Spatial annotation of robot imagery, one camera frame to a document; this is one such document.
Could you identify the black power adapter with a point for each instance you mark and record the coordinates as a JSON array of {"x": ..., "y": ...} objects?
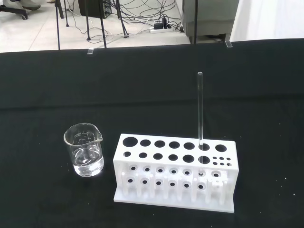
[{"x": 161, "y": 23}]

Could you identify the black tripod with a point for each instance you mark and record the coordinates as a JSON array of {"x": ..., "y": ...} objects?
[
  {"x": 103, "y": 31},
  {"x": 57, "y": 28}
]

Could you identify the grey cabinet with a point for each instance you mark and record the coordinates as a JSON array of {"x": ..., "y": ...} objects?
[{"x": 209, "y": 19}]

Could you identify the black vertical pole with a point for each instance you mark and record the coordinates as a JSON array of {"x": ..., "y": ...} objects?
[{"x": 195, "y": 21}]

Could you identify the office chair base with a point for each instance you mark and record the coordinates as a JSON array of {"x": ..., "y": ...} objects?
[{"x": 16, "y": 12}]

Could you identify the white power strip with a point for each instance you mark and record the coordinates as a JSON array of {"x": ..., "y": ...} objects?
[{"x": 161, "y": 30}]

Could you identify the black computer box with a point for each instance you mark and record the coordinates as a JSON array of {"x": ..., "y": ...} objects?
[{"x": 95, "y": 8}]

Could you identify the white test tube rack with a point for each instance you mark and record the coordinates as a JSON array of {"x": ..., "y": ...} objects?
[{"x": 152, "y": 150}]

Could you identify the clear plastic cloth clip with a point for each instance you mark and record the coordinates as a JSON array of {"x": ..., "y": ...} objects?
[
  {"x": 90, "y": 51},
  {"x": 228, "y": 44}
]

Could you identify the clear glass beaker with water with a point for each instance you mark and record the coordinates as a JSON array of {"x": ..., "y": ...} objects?
[{"x": 83, "y": 166}]

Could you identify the black bench cloth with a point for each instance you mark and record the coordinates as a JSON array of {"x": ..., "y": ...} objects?
[{"x": 152, "y": 95}]

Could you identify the pale board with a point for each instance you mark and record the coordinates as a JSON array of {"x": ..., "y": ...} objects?
[{"x": 268, "y": 19}]

